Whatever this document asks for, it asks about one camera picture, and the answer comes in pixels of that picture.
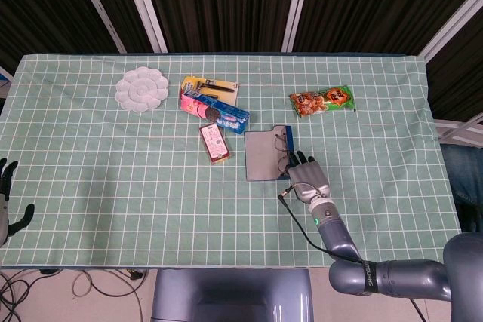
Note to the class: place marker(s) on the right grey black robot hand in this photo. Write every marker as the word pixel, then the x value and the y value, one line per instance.
pixel 309 180

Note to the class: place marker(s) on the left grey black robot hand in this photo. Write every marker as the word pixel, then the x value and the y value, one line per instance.
pixel 3 216

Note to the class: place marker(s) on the wire-rimmed eyeglasses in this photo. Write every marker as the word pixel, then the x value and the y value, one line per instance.
pixel 280 141

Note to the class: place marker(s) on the dark blue glasses case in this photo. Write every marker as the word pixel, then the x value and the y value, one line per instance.
pixel 260 156

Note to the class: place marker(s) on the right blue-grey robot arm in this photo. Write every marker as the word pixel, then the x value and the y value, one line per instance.
pixel 336 227

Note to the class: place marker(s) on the green orange snack bag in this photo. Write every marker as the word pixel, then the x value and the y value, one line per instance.
pixel 320 99

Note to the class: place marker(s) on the small red yellow box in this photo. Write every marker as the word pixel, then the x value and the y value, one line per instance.
pixel 215 145

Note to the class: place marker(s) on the pink blue cookie box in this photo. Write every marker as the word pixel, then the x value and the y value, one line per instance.
pixel 226 114

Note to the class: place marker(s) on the yellow razor blister pack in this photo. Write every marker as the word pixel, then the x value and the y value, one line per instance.
pixel 228 95

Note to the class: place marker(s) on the blue-grey robot torso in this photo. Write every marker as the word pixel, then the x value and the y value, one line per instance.
pixel 226 288

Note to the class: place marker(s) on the white blue board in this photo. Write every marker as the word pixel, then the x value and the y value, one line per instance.
pixel 3 78

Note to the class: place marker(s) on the green white checked tablecloth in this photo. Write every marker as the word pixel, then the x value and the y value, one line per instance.
pixel 151 194

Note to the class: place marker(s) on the white metal rack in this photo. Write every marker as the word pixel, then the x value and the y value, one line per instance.
pixel 453 129

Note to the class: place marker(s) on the blue jeans leg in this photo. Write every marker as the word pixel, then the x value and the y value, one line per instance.
pixel 466 171

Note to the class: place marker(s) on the white flower paint palette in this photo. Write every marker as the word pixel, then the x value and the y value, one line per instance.
pixel 141 90

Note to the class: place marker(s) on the white partition post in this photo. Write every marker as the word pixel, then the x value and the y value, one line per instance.
pixel 145 9
pixel 298 5
pixel 100 9
pixel 453 22

